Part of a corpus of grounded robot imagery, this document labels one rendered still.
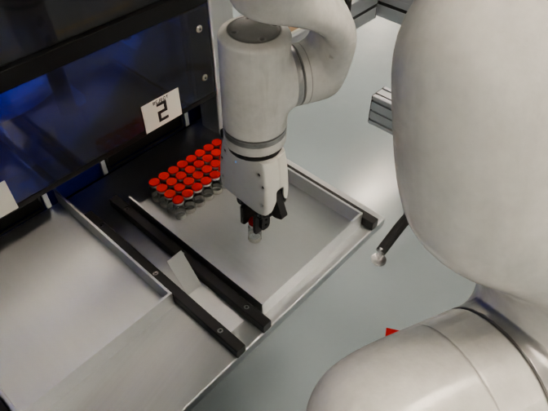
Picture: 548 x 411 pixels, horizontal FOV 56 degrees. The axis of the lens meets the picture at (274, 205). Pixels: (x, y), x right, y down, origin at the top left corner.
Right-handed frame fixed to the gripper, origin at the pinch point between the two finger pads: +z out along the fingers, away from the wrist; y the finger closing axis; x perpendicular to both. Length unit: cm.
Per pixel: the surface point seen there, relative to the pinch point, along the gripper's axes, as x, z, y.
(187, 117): 15.0, 10.2, -37.2
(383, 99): 96, 46, -37
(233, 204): 6.0, 11.7, -12.3
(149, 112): 1.8, -2.7, -29.4
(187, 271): -11.0, 8.6, -4.4
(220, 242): -1.9, 11.5, -6.9
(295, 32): 56, 8, -43
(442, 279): 88, 99, 9
